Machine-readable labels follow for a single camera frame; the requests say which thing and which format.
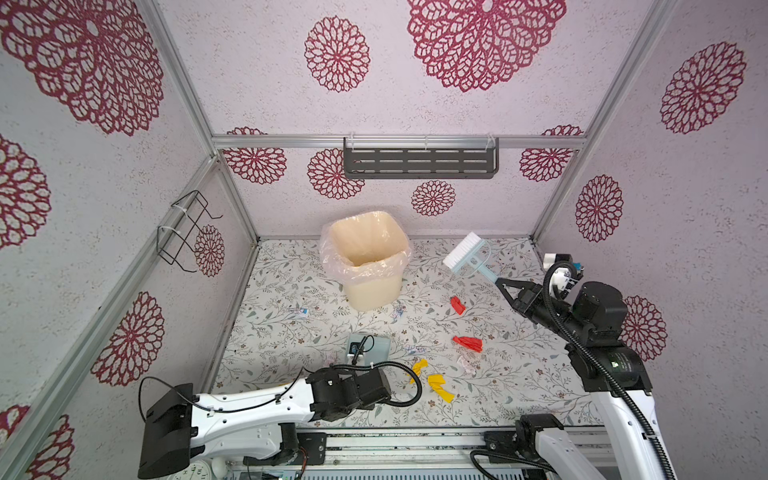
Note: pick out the pink paper scrap right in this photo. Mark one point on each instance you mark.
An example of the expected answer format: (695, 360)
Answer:
(468, 366)

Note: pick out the red paper scrap upper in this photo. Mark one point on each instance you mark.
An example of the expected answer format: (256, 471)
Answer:
(457, 305)

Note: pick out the dark metal wall shelf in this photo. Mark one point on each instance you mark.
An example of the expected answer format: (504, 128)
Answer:
(427, 162)

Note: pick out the teal plastic dustpan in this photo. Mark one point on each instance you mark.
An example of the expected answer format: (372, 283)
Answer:
(379, 352)

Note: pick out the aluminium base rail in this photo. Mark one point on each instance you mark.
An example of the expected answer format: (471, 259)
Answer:
(351, 449)

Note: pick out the red paper scrap lower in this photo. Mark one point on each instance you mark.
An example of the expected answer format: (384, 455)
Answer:
(470, 343)

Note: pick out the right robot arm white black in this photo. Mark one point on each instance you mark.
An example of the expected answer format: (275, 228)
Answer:
(589, 316)

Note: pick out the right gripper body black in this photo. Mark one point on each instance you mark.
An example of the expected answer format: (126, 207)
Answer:
(538, 309)

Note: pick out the black wire wall rack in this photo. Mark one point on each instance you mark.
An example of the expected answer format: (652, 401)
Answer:
(193, 243)

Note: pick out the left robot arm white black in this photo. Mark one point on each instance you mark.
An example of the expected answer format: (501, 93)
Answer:
(260, 426)

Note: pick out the yellow paper scrap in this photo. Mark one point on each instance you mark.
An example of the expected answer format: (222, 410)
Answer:
(419, 366)
(437, 383)

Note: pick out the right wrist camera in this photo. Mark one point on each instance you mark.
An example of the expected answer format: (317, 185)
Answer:
(563, 280)

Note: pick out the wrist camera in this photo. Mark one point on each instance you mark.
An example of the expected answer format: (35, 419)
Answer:
(563, 280)
(360, 348)

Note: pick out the teal hand brush white bristles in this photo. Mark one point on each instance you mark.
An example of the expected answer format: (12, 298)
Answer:
(471, 256)

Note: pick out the red paper scrap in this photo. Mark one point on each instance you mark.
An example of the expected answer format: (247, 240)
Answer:
(470, 343)
(457, 305)

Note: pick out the beige trash bin with liner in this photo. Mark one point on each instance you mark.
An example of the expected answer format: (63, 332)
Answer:
(367, 254)

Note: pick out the white dial gauge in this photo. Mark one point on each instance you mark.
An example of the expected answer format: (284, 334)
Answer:
(198, 470)

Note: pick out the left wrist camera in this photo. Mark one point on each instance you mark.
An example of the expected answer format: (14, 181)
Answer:
(360, 348)

